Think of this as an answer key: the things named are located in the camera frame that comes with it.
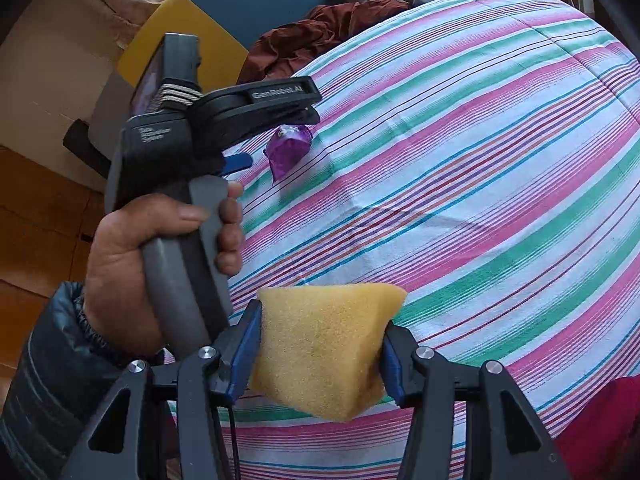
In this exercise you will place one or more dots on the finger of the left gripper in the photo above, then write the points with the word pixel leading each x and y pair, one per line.
pixel 236 163

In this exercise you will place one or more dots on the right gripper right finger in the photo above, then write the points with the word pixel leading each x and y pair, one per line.
pixel 504 437

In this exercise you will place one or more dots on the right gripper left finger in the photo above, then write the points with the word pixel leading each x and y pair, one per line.
pixel 124 438

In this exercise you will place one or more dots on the purple candy wrapper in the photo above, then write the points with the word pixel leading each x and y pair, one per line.
pixel 288 145

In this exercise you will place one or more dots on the yellow sponge block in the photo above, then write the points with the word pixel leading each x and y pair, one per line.
pixel 320 345

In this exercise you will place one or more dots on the dark jacket left forearm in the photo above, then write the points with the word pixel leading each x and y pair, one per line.
pixel 64 372

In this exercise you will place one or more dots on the person's left hand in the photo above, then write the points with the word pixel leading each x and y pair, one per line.
pixel 116 304

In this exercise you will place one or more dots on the red cloth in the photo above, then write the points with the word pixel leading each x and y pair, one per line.
pixel 602 442

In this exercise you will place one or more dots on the maroon blanket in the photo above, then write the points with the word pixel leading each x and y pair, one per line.
pixel 286 49

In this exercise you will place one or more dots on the grey yellow blue headboard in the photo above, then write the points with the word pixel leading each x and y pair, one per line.
pixel 226 30

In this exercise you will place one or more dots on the striped pink green bedsheet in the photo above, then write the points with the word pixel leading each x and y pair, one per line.
pixel 484 156

